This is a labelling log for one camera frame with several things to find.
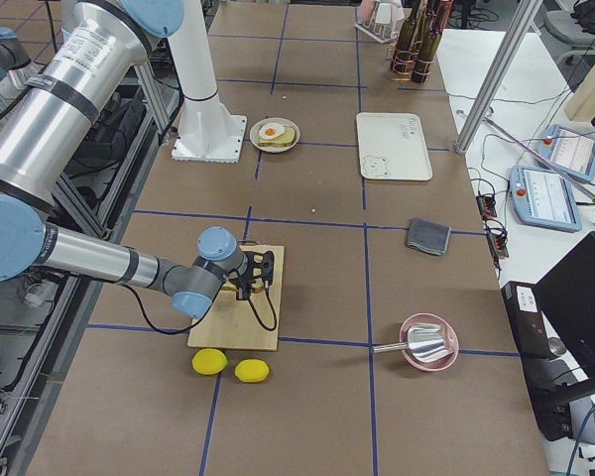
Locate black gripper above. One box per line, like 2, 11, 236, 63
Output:
234, 251, 275, 300

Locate cream bear tray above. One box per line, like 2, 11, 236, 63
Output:
356, 112, 432, 181

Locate wooden cutting board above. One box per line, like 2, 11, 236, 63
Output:
187, 245, 285, 351

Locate yellow lemon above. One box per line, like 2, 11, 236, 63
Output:
234, 358, 271, 383
191, 348, 228, 376

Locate white round plate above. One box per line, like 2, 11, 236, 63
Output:
249, 117, 300, 154

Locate fried egg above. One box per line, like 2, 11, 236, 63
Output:
258, 122, 286, 142

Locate pink bowl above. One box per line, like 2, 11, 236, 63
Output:
400, 313, 459, 372

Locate metal scoop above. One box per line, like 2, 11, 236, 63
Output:
373, 323, 455, 363

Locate grey folded cloth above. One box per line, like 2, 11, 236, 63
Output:
406, 217, 451, 256

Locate dark green wine bottle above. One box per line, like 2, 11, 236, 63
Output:
412, 1, 443, 83

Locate blue teach pendant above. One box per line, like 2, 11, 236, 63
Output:
510, 166, 582, 232
539, 124, 595, 182

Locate black monitor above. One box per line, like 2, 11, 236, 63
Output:
534, 231, 595, 377

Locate green reacher grabber stick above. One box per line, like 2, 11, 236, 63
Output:
483, 114, 595, 225

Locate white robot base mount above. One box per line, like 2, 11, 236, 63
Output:
169, 1, 247, 164

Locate copper wire bottle rack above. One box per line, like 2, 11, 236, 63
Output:
390, 14, 438, 82

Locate aluminium frame post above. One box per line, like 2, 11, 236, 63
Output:
455, 0, 542, 155

